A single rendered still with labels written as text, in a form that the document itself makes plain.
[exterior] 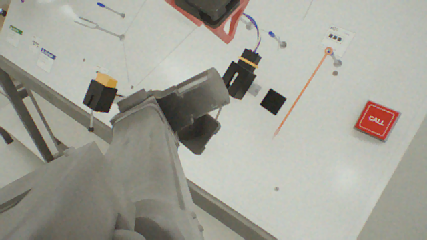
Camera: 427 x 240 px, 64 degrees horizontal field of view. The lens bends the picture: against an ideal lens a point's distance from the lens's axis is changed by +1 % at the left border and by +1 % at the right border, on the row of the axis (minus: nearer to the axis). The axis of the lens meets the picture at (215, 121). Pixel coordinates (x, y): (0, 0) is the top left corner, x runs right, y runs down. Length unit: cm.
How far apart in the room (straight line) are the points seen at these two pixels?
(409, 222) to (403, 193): 16
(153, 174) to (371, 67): 55
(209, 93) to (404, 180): 173
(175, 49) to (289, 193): 41
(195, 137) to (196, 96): 14
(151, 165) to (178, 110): 29
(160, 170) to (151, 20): 73
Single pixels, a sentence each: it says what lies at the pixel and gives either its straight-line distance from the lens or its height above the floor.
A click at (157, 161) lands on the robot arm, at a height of 135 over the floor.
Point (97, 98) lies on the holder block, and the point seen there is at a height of 100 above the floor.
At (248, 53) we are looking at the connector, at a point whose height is 114.
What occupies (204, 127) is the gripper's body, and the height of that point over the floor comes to 109.
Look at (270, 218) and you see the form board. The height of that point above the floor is 89.
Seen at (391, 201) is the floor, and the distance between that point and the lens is 197.
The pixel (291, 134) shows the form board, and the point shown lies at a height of 101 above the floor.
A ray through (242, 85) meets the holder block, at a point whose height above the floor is 111.
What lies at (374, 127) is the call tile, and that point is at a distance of 61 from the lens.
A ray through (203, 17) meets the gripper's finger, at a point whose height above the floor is 130.
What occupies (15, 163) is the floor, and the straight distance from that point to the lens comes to 219.
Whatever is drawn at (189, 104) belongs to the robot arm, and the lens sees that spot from 45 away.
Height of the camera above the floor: 149
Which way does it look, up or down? 45 degrees down
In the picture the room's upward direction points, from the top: straight up
